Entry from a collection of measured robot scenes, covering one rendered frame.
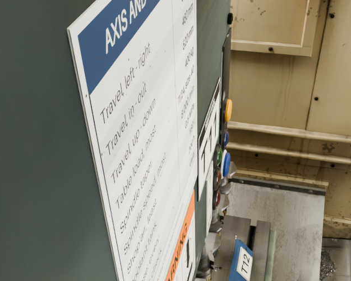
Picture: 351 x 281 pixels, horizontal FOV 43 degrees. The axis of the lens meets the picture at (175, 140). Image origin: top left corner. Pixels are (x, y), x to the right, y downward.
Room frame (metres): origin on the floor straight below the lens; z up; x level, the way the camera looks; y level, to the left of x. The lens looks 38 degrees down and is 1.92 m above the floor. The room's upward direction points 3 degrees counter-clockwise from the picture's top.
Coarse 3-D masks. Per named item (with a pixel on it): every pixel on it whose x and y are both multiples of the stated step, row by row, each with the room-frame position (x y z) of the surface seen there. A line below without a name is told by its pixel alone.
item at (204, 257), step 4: (204, 244) 0.50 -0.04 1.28; (204, 248) 0.50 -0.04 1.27; (204, 252) 0.50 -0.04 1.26; (204, 256) 0.50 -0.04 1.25; (208, 256) 0.51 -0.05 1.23; (200, 260) 0.49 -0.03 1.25; (204, 260) 0.49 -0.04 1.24; (208, 260) 0.50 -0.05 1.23; (200, 264) 0.49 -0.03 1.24; (204, 264) 0.49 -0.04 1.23; (200, 268) 0.49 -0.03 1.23
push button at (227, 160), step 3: (228, 153) 0.41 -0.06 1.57; (225, 156) 0.40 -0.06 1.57; (228, 156) 0.40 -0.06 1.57; (225, 159) 0.39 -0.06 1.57; (228, 159) 0.40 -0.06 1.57; (225, 162) 0.39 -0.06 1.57; (228, 162) 0.40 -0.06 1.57; (225, 165) 0.39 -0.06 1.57; (228, 165) 0.39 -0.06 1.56; (225, 168) 0.39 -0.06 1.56; (228, 168) 0.40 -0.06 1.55; (225, 171) 0.39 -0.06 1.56; (228, 171) 0.40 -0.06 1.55; (222, 174) 0.39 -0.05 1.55; (225, 174) 0.39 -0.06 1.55
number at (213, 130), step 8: (216, 104) 0.35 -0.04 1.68; (216, 112) 0.35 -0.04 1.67; (216, 120) 0.35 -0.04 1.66; (208, 128) 0.31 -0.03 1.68; (216, 128) 0.35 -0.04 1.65; (208, 136) 0.31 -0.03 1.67; (216, 136) 0.35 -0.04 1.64; (208, 144) 0.31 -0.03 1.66; (208, 152) 0.31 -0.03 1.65; (208, 160) 0.31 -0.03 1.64
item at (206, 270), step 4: (208, 252) 0.52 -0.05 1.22; (212, 256) 0.51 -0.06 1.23; (212, 260) 0.50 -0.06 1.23; (208, 264) 0.50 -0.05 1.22; (212, 264) 0.50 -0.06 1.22; (204, 268) 0.49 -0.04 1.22; (208, 268) 0.49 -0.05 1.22; (212, 268) 0.50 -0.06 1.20; (200, 272) 0.48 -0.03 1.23; (204, 272) 0.48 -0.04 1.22; (208, 272) 0.48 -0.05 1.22; (196, 276) 0.48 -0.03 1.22; (200, 276) 0.48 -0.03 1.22; (204, 276) 0.48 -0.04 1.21; (208, 276) 0.48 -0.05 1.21
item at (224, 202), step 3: (222, 195) 0.68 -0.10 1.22; (225, 195) 0.68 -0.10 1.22; (222, 198) 0.67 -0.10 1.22; (225, 198) 0.67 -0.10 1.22; (222, 201) 0.66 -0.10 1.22; (225, 201) 0.66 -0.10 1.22; (228, 201) 0.66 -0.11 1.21; (219, 204) 0.65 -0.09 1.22; (222, 204) 0.65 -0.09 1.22; (225, 204) 0.65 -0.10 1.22; (228, 204) 0.65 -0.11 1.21; (219, 207) 0.64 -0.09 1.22; (222, 207) 0.64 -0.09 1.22; (225, 207) 0.65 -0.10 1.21; (222, 210) 0.64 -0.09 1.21
